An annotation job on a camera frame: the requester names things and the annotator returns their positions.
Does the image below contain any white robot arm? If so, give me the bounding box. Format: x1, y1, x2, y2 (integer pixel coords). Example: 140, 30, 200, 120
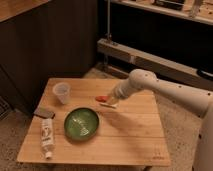
107, 69, 213, 171

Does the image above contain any white sponge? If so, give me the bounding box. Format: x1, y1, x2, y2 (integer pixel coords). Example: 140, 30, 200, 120
100, 102, 118, 108

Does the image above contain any wooden table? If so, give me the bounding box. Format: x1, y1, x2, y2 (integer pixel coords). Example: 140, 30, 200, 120
16, 77, 172, 167

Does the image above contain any green plate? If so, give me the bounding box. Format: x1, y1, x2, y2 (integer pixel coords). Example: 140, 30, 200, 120
64, 108, 99, 141

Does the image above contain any wooden beam shelf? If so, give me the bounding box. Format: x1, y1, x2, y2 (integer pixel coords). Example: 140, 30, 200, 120
97, 38, 213, 91

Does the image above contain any white tube with label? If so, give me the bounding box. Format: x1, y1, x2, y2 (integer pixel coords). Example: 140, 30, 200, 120
41, 118, 54, 160

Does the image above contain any metal pole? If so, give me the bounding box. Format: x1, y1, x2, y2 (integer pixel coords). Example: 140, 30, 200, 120
107, 0, 111, 43

